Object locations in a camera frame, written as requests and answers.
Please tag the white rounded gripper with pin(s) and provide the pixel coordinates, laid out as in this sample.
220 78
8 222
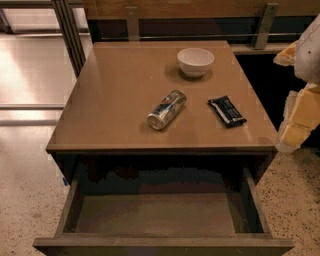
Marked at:
309 56

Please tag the silver blue redbull can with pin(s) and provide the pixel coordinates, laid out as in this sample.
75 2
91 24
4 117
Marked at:
167 110

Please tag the brown wooden drawer cabinet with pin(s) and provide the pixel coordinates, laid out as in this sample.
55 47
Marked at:
122 82

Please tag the open top drawer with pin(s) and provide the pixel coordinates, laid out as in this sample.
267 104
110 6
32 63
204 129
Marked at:
168 213

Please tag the wooden counter with metal brackets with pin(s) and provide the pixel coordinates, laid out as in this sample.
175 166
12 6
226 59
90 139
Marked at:
250 26

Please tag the black snack packet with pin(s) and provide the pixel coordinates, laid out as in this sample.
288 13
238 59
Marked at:
226 112

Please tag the white ceramic bowl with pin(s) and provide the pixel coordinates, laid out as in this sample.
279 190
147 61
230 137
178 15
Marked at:
195 62

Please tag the metal frame post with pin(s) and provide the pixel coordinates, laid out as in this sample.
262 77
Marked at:
70 33

